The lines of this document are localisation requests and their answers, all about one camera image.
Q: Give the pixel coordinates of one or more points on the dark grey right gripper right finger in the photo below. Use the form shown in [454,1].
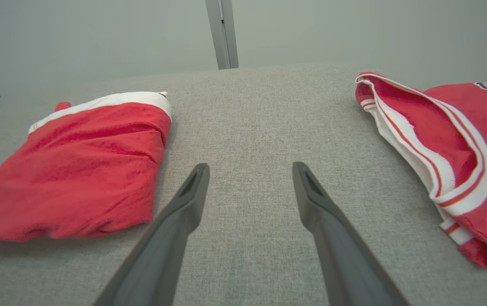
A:
[336,246]

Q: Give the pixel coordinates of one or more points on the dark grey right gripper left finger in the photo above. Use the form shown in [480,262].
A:
[167,238]

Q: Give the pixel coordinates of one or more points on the red shorts with white trim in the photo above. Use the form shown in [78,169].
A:
[77,170]

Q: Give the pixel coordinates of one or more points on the red shirt with white sleeves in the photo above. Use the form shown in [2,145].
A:
[451,140]

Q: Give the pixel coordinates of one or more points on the grey fabric sofa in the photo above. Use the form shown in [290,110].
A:
[247,127]

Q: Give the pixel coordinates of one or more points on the grey metal post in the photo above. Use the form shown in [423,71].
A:
[226,34]

